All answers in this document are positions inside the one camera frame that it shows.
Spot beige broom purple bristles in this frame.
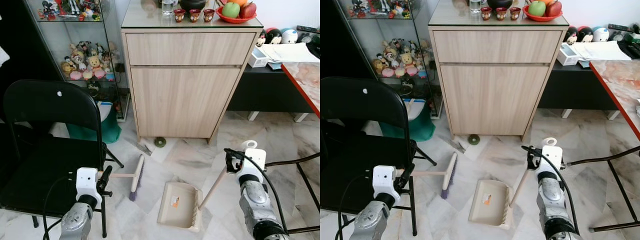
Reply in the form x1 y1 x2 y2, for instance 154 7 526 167
107 153 146 202
397 151 458 200

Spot beige long-handled dustpan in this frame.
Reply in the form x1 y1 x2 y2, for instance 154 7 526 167
468 137 558 231
156 140 259 232

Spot light wooden cabinet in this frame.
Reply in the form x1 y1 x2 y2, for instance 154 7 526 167
121 0 264 145
428 0 571 142

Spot black folding chair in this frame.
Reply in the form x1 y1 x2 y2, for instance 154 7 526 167
320 76 436 237
0 79 126 239

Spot small white box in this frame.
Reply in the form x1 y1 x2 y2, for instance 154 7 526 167
248 47 270 68
556 44 579 66

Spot red-edged folding table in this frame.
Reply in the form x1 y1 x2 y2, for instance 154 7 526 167
565 59 640 233
265 61 321 235

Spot white paper sheets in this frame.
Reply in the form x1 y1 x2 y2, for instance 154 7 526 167
570 40 632 62
260 42 320 64

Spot black penguin toy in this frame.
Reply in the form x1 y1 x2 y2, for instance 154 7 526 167
576 26 595 43
265 28 284 45

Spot red fruit bowl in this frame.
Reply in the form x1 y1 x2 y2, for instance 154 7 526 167
522 5 564 22
216 6 258 24

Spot glass display cabinet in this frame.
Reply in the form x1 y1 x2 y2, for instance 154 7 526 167
22 0 132 122
334 0 445 120

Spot green apple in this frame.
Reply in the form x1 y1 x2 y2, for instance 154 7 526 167
528 0 547 17
221 2 241 19

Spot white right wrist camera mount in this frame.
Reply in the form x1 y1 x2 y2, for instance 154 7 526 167
541 145 563 182
243 147 267 183

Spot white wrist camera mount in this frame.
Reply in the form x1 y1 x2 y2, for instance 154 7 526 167
243 147 267 183
541 145 563 182
372 165 401 202
75 168 103 203

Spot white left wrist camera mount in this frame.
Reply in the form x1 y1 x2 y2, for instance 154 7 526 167
372 165 401 202
75 168 103 203

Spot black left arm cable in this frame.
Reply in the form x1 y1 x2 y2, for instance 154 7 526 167
339 172 376 240
41 172 78 240

